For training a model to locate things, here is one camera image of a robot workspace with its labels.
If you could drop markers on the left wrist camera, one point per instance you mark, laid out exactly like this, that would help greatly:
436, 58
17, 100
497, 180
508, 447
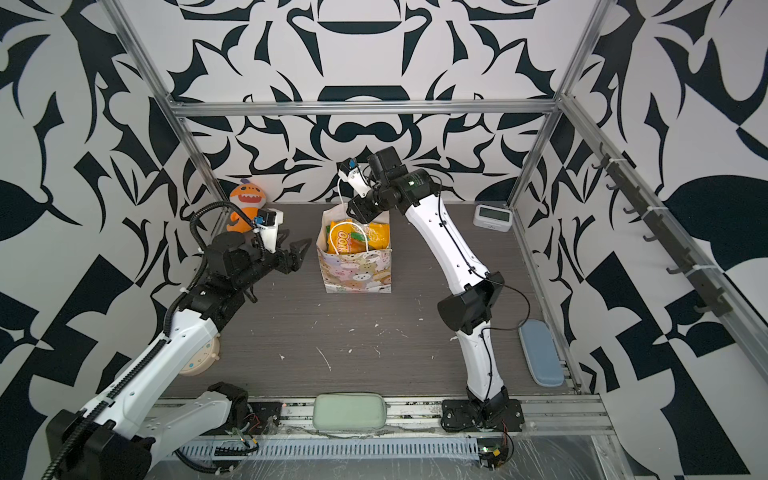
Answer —
267, 223

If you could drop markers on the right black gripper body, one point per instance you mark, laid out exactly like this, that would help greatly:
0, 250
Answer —
376, 203

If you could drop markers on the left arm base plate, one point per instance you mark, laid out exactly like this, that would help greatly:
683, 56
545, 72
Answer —
261, 417

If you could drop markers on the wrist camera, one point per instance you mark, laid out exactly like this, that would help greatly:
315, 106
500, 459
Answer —
350, 172
267, 223

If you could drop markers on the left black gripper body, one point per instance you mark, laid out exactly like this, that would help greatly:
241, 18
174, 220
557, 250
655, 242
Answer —
261, 262

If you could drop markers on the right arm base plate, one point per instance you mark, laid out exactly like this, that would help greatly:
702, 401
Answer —
466, 415

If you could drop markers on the black wall hook rack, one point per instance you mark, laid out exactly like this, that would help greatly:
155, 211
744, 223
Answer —
662, 226

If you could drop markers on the orange shark plush toy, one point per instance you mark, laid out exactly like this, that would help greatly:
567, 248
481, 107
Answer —
250, 198

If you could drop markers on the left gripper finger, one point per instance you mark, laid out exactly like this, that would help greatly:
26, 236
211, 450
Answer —
299, 249
290, 264

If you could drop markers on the yellow snack packet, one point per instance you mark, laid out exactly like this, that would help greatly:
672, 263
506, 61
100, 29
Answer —
348, 237

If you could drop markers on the green pouch case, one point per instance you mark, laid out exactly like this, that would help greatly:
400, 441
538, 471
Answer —
349, 412

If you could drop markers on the white cable duct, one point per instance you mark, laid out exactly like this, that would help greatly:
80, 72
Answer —
459, 448

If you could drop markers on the patterned paper gift bag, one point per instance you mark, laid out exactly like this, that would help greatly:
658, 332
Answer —
367, 272

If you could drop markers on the white digital clock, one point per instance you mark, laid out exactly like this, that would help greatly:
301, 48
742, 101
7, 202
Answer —
492, 218

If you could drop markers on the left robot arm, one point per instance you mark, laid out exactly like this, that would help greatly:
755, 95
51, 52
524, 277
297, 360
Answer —
110, 437

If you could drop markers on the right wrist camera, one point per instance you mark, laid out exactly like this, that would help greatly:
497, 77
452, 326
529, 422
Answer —
350, 172

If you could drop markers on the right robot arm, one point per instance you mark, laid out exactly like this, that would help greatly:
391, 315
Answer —
474, 289

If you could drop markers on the blue pouch case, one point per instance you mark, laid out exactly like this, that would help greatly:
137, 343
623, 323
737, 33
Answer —
540, 353

